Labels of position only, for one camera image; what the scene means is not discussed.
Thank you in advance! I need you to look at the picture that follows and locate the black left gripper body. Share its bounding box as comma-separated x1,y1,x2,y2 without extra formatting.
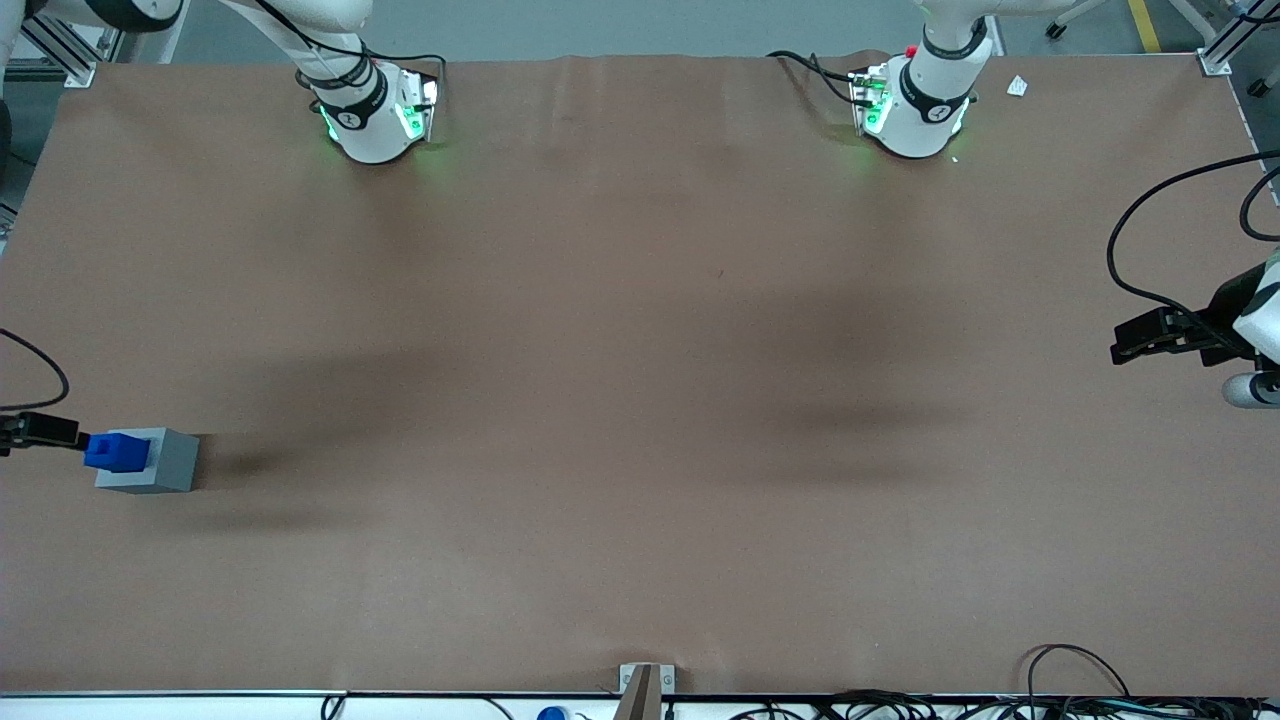
1188,262,1279,367

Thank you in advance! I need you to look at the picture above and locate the blue plastic part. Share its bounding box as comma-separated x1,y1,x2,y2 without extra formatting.
84,431,153,475

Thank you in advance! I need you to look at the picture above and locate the gray square hollow base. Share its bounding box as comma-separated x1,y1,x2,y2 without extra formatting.
94,427,202,496

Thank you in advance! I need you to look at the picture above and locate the white leg with caster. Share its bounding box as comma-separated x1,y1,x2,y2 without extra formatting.
1044,0,1113,42

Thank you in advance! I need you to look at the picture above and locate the brown paper table cover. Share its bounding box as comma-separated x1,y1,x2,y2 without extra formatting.
0,50,1280,697

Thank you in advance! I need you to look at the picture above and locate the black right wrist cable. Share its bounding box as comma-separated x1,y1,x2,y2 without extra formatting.
0,328,71,413

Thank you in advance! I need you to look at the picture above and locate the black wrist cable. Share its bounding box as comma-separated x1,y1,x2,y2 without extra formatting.
1106,150,1280,336
0,328,71,413

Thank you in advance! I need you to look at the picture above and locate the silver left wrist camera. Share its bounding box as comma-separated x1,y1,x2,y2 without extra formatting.
1221,371,1280,411

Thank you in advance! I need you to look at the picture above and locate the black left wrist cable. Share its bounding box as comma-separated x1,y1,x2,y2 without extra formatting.
1106,150,1280,336

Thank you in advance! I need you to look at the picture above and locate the black cable loop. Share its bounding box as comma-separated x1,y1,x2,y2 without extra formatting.
1239,165,1280,244

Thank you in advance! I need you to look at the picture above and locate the aluminium frame post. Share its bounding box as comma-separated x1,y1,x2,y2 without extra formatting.
1198,0,1280,78
18,10,127,90

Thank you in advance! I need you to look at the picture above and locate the black arched cable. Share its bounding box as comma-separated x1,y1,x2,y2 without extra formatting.
1027,644,1132,701

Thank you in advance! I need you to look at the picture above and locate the black cable tangle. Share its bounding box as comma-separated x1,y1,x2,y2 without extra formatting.
728,688,1280,720

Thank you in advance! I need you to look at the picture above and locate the black left base cable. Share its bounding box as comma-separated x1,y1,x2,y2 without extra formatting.
767,50,873,107

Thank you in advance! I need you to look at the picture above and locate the black base cable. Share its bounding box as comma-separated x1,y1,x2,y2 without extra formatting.
767,50,873,107
255,0,448,96

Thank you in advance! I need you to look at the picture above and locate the black right base cable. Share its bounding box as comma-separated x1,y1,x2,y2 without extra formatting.
255,0,448,96

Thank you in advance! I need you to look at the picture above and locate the gray metal bracket with post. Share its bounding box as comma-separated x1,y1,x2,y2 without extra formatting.
619,663,677,720

